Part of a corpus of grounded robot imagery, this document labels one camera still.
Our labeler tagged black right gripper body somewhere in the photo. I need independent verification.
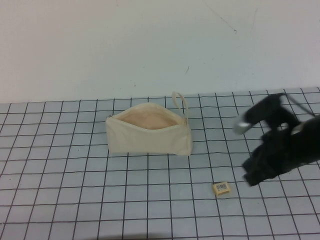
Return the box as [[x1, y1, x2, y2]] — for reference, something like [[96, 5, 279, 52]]
[[258, 129, 305, 180]]

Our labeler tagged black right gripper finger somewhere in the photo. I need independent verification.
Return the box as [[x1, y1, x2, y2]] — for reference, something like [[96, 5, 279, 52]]
[[243, 166, 270, 187], [241, 146, 266, 174]]

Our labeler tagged yellow eraser with barcode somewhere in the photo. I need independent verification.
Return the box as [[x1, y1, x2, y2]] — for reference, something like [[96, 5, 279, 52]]
[[212, 182, 231, 197]]

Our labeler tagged cream canvas pencil case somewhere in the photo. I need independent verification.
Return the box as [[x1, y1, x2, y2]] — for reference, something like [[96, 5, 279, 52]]
[[104, 91, 193, 156]]

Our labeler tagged grey grid tablecloth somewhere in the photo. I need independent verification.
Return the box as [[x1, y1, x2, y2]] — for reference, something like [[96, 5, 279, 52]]
[[0, 86, 320, 240]]

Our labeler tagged thin black camera cable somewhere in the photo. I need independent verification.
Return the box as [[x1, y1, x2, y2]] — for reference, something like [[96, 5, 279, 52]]
[[283, 93, 316, 117]]

